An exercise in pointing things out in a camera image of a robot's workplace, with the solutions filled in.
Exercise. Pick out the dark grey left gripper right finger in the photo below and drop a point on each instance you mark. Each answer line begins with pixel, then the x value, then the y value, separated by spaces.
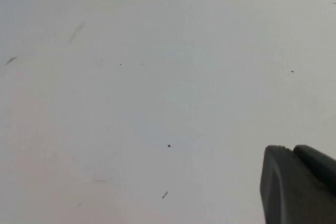
pixel 319 163

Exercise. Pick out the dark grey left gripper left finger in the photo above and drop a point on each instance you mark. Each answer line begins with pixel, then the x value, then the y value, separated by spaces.
pixel 286 190

